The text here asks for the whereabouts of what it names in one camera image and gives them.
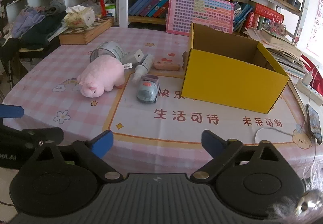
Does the yellow cardboard box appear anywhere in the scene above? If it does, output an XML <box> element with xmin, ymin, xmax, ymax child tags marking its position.
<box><xmin>181</xmin><ymin>23</ymin><xmax>290</xmax><ymax>114</ymax></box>

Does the row of blue books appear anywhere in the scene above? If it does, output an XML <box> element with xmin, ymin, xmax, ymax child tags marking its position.
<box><xmin>128</xmin><ymin>0</ymin><xmax>169</xmax><ymax>17</ymax></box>

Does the grey toy car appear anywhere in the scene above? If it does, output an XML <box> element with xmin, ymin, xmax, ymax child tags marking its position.
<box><xmin>136</xmin><ymin>74</ymin><xmax>160</xmax><ymax>104</ymax></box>

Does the white power strip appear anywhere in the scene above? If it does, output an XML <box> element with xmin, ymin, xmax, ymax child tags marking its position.
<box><xmin>296</xmin><ymin>80</ymin><xmax>323</xmax><ymax>106</ymax></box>

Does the pink keyboard learning pad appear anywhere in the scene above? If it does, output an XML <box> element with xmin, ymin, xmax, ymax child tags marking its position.
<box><xmin>166</xmin><ymin>0</ymin><xmax>234</xmax><ymax>36</ymax></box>

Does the pink checkered tablecloth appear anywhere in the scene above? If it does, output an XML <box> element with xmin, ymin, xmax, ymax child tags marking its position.
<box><xmin>4</xmin><ymin>28</ymin><xmax>322</xmax><ymax>175</ymax></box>

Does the pile of clothes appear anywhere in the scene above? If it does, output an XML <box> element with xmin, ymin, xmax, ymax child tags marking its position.
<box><xmin>3</xmin><ymin>0</ymin><xmax>68</xmax><ymax>49</ymax></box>

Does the white wall charger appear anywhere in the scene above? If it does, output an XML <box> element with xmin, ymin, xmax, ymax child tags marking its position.
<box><xmin>302</xmin><ymin>71</ymin><xmax>313</xmax><ymax>87</ymax></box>

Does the stack of papers and books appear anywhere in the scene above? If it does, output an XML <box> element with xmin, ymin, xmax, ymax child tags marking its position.
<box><xmin>243</xmin><ymin>28</ymin><xmax>308</xmax><ymax>79</ymax></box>

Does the wooden chess box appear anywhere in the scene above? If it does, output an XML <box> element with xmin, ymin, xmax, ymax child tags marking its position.
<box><xmin>59</xmin><ymin>17</ymin><xmax>114</xmax><ymax>45</ymax></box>

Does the clear tape roll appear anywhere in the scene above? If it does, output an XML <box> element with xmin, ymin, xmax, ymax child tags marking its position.
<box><xmin>90</xmin><ymin>41</ymin><xmax>125</xmax><ymax>62</ymax></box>

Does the white power adapter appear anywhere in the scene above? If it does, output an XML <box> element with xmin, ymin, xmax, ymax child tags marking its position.
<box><xmin>123</xmin><ymin>49</ymin><xmax>144</xmax><ymax>65</ymax></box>

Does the floral tissue box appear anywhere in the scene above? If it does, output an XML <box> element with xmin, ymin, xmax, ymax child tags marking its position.
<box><xmin>64</xmin><ymin>5</ymin><xmax>95</xmax><ymax>28</ymax></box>

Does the red white pen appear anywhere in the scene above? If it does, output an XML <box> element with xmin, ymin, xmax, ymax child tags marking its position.
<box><xmin>100</xmin><ymin>0</ymin><xmax>107</xmax><ymax>18</ymax></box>

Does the red book set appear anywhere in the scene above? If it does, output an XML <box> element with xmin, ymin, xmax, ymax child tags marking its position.
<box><xmin>244</xmin><ymin>1</ymin><xmax>284</xmax><ymax>30</ymax></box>

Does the pink plush pig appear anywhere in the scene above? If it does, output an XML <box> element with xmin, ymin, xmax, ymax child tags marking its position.
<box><xmin>77</xmin><ymin>54</ymin><xmax>125</xmax><ymax>98</ymax></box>

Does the pink eraser case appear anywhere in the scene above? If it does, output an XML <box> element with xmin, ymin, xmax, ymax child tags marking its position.
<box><xmin>153</xmin><ymin>61</ymin><xmax>181</xmax><ymax>71</ymax></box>

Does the smartphone on table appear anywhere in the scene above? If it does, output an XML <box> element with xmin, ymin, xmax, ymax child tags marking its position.
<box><xmin>306</xmin><ymin>104</ymin><xmax>322</xmax><ymax>145</ymax></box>

